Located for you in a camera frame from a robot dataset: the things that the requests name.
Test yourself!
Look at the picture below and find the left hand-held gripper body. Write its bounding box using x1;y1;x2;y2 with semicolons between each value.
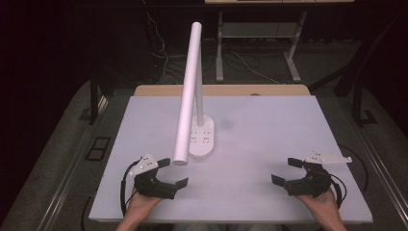
129;153;178;200

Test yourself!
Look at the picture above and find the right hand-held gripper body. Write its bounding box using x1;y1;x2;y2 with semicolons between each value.
284;149;353;197

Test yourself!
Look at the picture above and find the white desk lamp with sockets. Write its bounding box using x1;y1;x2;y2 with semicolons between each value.
172;21;216;167

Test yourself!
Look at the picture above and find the person's left hand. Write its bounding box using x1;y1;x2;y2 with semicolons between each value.
126;188;164;222

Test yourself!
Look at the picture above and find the person's right hand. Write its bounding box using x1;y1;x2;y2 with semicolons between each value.
294;188;342;219

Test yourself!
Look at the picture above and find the white table board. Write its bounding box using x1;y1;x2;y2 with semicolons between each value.
89;94;374;225

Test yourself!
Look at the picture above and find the black metal stand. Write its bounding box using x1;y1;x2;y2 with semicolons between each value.
78;71;112;126
307;13;408;127

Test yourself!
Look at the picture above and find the wooden table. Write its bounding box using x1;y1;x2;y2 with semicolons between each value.
133;84;312;97

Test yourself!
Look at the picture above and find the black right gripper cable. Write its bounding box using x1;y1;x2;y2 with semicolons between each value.
329;173;348;210

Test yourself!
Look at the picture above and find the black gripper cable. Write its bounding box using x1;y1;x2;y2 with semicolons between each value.
329;173;348;210
119;158;142;217

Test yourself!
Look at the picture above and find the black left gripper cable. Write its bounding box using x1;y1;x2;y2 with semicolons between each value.
119;158;142;217

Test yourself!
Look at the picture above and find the black floor cable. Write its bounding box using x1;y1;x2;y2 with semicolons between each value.
80;190;98;231
339;144;370;193

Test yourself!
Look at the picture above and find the black floor outlet frame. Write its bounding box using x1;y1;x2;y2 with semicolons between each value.
84;136;113;162

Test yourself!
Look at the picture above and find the white floor cable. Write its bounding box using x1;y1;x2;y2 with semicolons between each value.
230;51;281;86

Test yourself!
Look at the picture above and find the grey metal frame table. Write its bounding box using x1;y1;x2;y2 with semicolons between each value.
204;0;355;84

